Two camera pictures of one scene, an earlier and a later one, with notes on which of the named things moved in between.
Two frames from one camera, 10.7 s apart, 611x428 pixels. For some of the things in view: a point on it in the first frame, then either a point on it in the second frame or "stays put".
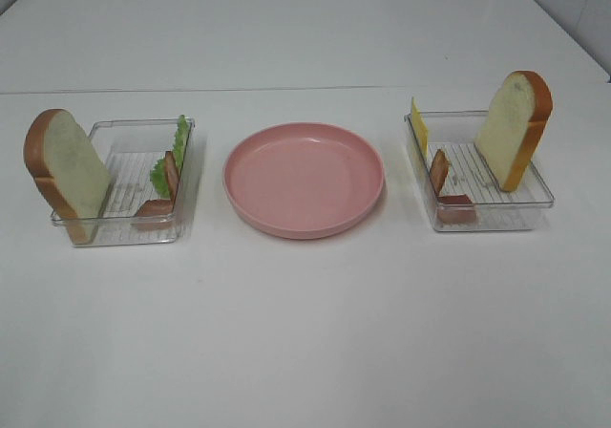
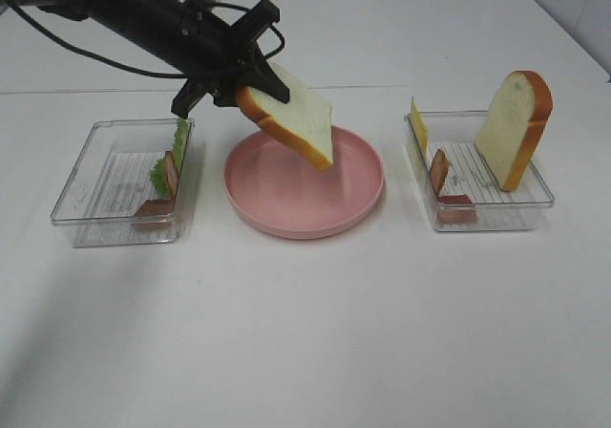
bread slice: [66, 171] -> [305, 122]
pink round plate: [305, 181] stays put
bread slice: [517, 116] stays put
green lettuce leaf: [158, 176] stays put
